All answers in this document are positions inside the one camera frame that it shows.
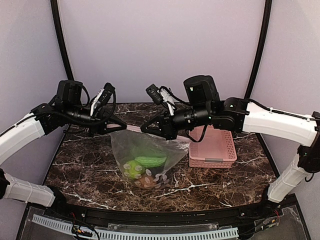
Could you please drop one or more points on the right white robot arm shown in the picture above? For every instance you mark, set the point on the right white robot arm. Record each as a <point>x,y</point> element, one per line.
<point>205,108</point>

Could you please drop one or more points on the pink plastic basket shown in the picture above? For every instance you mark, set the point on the pink plastic basket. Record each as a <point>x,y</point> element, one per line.
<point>216,150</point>

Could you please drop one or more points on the left black frame post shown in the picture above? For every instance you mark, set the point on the left black frame post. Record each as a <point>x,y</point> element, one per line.
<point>60,39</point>

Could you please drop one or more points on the green toy bitter gourd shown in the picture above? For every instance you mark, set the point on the green toy bitter gourd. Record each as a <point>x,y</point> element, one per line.
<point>148,161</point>

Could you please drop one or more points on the black frame post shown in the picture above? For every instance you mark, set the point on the black frame post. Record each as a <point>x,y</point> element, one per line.
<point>260,48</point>
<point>60,39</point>

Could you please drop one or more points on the clear dotted zip bag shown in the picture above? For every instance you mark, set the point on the clear dotted zip bag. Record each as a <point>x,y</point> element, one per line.
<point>131,143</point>

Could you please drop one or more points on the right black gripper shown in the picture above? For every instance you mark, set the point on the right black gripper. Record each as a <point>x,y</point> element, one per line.
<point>166,125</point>

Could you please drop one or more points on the black front table rail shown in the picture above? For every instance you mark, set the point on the black front table rail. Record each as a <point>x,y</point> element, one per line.
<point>240,216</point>

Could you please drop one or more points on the purple toy eggplant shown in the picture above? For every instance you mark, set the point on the purple toy eggplant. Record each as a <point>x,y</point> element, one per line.
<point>154,172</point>

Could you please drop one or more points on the white slotted cable duct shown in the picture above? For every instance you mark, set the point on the white slotted cable duct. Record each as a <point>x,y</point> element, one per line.
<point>138,232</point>

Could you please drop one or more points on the brown toy potato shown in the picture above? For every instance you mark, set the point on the brown toy potato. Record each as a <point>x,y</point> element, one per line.
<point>146,182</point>

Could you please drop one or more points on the right black frame post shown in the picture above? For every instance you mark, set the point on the right black frame post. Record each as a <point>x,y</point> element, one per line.
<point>260,48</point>

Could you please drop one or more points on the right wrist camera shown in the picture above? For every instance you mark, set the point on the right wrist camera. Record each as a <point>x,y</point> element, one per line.
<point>161,96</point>

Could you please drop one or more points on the green toy guava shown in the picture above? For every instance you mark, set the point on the green toy guava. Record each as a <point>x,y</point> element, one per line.
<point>133,169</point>

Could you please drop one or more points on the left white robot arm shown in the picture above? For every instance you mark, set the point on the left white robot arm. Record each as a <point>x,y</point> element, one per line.
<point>65,108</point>

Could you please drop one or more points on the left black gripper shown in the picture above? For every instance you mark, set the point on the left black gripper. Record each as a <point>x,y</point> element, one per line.
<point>99,123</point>

